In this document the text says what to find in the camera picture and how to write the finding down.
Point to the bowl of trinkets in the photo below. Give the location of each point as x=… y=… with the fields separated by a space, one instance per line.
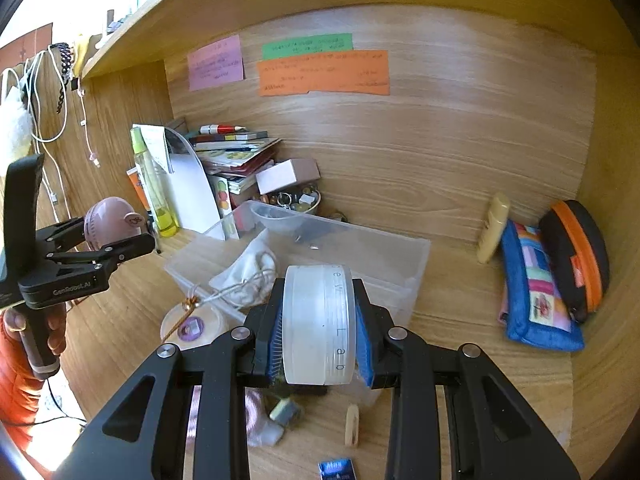
x=295 y=200

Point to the white plush toy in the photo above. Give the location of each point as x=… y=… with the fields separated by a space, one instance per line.
x=12 y=127

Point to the pale green square eraser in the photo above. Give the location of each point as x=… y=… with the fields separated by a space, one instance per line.
x=286 y=410

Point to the person's left forearm orange sleeve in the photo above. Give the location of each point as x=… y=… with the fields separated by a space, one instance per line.
x=15 y=385

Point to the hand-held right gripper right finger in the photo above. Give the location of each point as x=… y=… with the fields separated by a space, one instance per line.
x=365 y=345

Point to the orange paper note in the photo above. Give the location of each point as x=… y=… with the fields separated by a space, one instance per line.
x=325 y=74

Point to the blue patchwork pouch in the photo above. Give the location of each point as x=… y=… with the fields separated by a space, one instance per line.
x=537 y=290

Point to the small blue box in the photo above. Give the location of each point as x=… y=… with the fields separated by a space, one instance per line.
x=337 y=470

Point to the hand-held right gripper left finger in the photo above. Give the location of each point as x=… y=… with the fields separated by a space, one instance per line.
x=275 y=345

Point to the red and white pen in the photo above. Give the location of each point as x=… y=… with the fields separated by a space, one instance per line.
x=222 y=128

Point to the small white cardboard box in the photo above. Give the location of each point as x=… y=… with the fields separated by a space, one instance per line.
x=287 y=175

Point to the beige clip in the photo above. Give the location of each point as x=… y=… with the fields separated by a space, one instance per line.
x=352 y=425

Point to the wooden desktop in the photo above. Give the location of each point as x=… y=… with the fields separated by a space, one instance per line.
x=460 y=390

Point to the black case orange zipper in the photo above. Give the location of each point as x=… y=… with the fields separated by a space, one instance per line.
x=575 y=255

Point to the yellow spray bottle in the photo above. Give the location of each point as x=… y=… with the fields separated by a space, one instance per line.
x=157 y=190

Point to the stack of books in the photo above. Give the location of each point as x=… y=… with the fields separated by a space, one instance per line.
x=240 y=157

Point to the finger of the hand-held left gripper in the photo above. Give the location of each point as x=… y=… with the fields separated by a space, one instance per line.
x=62 y=235
x=127 y=250

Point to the person's left hand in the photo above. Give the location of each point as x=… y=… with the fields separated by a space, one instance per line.
x=56 y=332

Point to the orange tube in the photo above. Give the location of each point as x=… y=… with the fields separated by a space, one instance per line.
x=137 y=187

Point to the cream lotion tube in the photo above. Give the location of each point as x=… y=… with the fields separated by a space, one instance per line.
x=492 y=230

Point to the translucent white round jar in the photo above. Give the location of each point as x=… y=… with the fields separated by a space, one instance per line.
x=315 y=325

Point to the white paper sheet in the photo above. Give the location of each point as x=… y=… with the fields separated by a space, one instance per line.
x=156 y=147

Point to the clear plastic storage bin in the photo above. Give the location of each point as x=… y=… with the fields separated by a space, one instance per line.
x=360 y=260

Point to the pink sticky note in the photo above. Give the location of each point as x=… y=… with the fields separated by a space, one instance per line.
x=216 y=62

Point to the green paper note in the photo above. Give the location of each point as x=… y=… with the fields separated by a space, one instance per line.
x=305 y=46

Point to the wooden shelf board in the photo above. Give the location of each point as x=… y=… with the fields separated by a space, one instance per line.
x=210 y=10

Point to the pink handheld fan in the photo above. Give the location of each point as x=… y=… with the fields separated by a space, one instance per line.
x=110 y=217

